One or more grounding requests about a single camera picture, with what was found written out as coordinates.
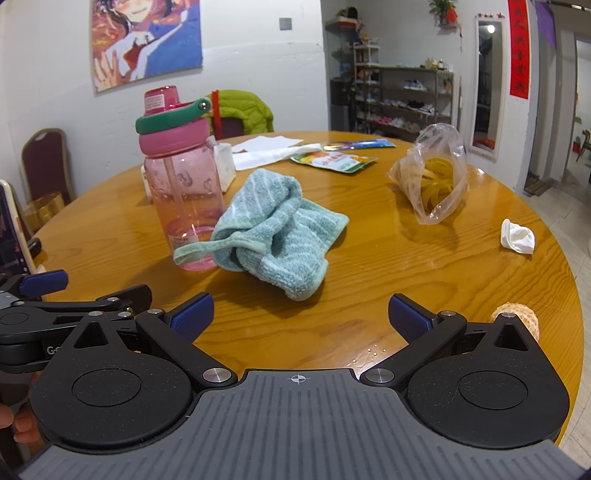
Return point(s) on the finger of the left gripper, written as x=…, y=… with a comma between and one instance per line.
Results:
x=32, y=286

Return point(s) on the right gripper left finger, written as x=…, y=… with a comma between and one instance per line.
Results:
x=171, y=335

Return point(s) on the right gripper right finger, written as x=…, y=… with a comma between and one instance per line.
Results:
x=429, y=335

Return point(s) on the teal striped towel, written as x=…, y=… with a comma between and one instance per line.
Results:
x=273, y=233

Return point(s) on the pink water bottle green handle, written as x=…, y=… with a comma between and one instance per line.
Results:
x=179, y=166

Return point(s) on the person left hand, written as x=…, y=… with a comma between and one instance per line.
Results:
x=23, y=423

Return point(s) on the round orange textured object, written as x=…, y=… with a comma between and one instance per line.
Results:
x=523, y=312

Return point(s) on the maroon gold chair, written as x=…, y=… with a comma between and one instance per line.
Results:
x=46, y=163

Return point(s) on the crumpled white tissue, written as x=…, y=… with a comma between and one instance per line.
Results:
x=517, y=238

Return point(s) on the plastic bag of rubber bands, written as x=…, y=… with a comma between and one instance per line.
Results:
x=434, y=173

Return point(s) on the white tissue pack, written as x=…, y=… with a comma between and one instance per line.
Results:
x=224, y=162

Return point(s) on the green orange snack packet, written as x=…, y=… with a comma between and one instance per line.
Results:
x=338, y=162

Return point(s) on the white paper towel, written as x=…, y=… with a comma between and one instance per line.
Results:
x=252, y=160

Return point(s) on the blue long packet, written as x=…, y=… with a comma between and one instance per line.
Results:
x=340, y=146

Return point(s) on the white paper sheet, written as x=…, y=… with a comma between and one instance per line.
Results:
x=265, y=143

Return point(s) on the shoe rack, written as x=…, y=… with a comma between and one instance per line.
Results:
x=399, y=101

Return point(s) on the anime poster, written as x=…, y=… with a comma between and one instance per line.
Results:
x=134, y=40

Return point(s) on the red couplet banner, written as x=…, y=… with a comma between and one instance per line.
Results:
x=520, y=55

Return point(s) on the potted plant on shelf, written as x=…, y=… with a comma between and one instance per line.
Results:
x=444, y=11

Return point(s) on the purple curtain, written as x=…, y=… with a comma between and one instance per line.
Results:
x=546, y=22

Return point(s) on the smartphone on mount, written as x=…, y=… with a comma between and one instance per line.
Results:
x=15, y=255

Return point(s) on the wall mirror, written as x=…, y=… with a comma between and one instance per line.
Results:
x=490, y=85

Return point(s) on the grey wall switch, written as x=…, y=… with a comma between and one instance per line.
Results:
x=286, y=24

